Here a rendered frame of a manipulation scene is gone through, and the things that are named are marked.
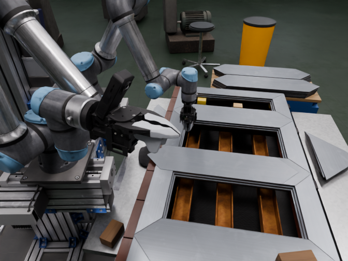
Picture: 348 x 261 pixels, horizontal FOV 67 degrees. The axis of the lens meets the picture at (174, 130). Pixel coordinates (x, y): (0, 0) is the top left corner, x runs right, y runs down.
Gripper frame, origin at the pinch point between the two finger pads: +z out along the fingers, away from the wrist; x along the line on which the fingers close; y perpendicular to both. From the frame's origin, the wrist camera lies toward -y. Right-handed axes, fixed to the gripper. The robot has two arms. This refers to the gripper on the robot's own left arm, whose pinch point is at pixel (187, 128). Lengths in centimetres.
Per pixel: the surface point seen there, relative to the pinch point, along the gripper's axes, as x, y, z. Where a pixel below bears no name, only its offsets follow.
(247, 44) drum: 55, -282, 48
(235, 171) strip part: 26.2, 22.7, 5.8
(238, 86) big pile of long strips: 30, -65, 5
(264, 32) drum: 75, -278, 28
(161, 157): -11.1, 18.7, 5.7
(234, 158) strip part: 25.8, 13.6, 5.8
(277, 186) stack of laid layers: 45, 28, 7
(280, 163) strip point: 48, 14, 6
